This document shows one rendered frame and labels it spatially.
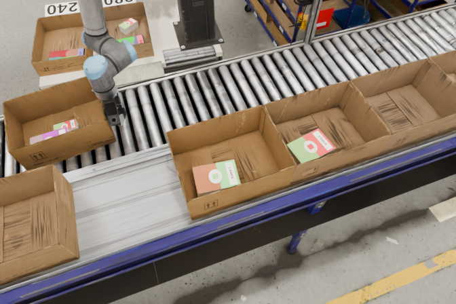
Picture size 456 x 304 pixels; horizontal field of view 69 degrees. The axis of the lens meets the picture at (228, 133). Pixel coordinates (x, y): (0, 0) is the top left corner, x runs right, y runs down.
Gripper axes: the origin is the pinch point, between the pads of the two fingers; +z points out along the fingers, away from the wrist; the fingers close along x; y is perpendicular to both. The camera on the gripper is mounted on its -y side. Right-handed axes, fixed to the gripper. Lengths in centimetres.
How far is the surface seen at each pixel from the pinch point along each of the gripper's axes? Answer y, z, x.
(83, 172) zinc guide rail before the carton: -25.0, -8.6, 16.4
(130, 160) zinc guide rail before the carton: -26.1, -8.6, -2.0
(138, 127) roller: 0.2, 5.3, -7.1
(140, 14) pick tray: 84, 3, -26
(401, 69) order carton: -29, -22, -122
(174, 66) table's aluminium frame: 39, 9, -35
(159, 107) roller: 8.9, 5.4, -19.4
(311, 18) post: 27, -12, -111
